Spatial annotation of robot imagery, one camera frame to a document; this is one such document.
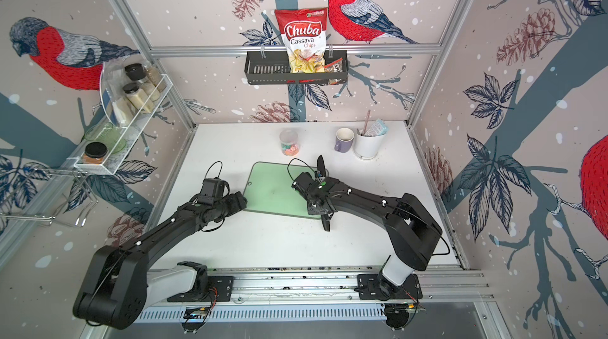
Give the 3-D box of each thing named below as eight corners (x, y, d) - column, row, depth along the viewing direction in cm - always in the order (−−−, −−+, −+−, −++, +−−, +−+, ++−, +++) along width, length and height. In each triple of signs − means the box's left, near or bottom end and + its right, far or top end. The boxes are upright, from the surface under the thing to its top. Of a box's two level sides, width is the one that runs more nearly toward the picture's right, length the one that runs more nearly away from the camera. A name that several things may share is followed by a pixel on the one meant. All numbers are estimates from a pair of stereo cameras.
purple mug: (335, 153, 109) (336, 142, 103) (333, 139, 115) (335, 127, 108) (352, 153, 109) (355, 142, 103) (350, 139, 115) (353, 127, 108)
